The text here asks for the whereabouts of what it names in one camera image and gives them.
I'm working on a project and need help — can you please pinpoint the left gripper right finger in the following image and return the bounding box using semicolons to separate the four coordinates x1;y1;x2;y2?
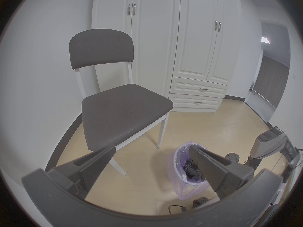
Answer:
189;144;255;199

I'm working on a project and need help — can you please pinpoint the black cable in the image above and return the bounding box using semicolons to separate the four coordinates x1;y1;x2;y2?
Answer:
168;204;190;216

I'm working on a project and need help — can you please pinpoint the white wardrobe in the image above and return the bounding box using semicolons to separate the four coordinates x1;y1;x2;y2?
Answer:
91;0;242;113

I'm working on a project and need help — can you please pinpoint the grey curtain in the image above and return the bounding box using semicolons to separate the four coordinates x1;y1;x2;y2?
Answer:
252;56;290;109

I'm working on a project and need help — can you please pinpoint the white chair with grey cushions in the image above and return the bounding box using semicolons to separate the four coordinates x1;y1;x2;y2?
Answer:
69;29;174;177

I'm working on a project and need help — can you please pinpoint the purple plastic bag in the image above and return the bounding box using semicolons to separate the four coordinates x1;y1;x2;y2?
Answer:
166;141;212;200

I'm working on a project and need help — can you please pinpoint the white trash bin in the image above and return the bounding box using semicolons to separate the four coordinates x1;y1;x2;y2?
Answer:
174;144;210;186

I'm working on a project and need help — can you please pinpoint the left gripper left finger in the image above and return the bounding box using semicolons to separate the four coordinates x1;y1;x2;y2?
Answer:
47;146;116;200

